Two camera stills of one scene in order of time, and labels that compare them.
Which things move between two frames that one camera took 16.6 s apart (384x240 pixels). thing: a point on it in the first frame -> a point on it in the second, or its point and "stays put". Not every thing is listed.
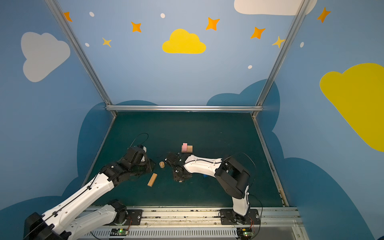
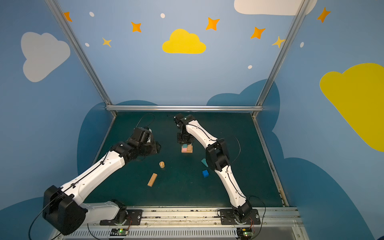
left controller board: (119, 232) stays put
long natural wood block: (152, 180) stays put
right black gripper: (174, 165) -> (185, 140)
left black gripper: (146, 166) -> (153, 146)
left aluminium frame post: (80, 50) stays put
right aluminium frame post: (298, 16) stays put
